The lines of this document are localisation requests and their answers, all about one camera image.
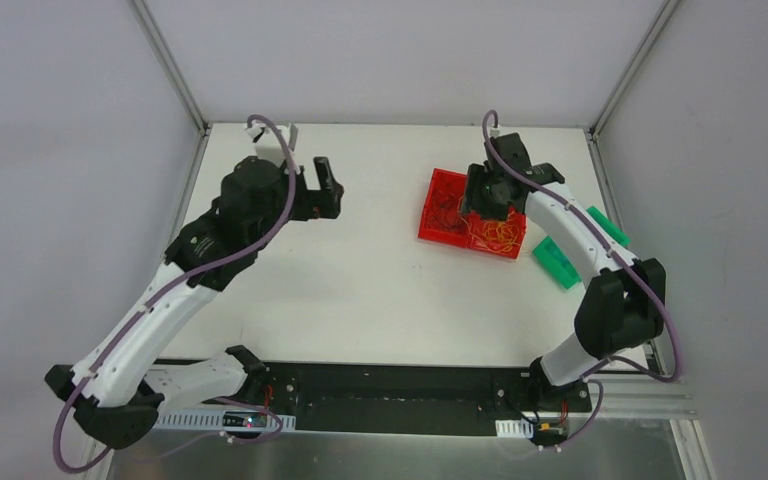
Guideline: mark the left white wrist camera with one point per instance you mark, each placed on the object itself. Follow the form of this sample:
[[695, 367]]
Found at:
[[267, 145]]

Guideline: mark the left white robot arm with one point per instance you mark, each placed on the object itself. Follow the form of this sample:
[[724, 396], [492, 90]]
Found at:
[[113, 395]]

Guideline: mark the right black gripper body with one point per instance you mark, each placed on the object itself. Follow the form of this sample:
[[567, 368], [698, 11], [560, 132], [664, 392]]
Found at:
[[481, 183]]

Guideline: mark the left red bin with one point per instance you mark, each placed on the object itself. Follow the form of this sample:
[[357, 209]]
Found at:
[[440, 219]]

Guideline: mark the green plastic bin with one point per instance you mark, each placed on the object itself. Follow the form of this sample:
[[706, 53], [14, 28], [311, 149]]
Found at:
[[556, 264]]

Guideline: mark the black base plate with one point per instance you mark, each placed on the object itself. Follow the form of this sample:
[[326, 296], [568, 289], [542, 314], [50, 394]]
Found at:
[[392, 399]]

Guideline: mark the red bin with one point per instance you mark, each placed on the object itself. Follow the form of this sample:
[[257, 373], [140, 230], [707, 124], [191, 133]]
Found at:
[[440, 219], [496, 237]]

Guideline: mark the right red bin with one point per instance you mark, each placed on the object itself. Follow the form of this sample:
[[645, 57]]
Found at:
[[496, 237]]

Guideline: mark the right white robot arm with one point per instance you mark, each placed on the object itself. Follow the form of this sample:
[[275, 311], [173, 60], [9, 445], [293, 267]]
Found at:
[[623, 294]]

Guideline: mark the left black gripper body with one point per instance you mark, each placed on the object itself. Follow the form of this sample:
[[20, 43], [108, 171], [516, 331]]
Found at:
[[311, 201]]

